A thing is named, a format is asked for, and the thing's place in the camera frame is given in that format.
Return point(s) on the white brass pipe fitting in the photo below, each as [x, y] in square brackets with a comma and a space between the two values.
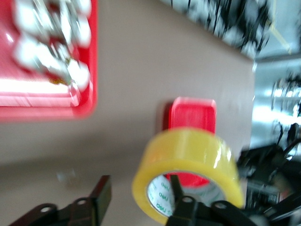
[80, 33]
[26, 53]
[78, 73]

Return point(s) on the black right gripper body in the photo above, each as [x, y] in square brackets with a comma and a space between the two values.
[265, 160]

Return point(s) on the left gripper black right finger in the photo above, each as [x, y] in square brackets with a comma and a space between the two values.
[178, 202]

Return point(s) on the red tray holding fittings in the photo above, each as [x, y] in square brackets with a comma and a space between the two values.
[92, 58]

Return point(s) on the yellow packing tape roll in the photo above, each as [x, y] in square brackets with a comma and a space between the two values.
[188, 150]

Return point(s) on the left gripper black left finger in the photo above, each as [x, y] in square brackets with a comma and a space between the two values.
[103, 195]

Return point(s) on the empty red plastic tray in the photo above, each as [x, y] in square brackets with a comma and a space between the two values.
[192, 115]

